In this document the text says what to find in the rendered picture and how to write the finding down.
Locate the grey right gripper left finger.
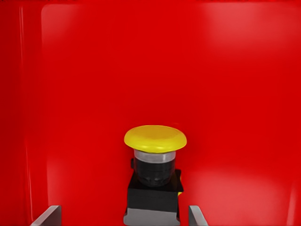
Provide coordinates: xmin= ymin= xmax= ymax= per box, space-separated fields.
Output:
xmin=30 ymin=205 xmax=62 ymax=226

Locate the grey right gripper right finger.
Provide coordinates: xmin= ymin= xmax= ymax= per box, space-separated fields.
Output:
xmin=188 ymin=205 xmax=209 ymax=226

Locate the red plastic bin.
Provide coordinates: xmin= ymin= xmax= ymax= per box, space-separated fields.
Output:
xmin=0 ymin=0 xmax=301 ymax=226

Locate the yellow mushroom push button switch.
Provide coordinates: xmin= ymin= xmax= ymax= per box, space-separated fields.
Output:
xmin=123 ymin=125 xmax=188 ymax=226

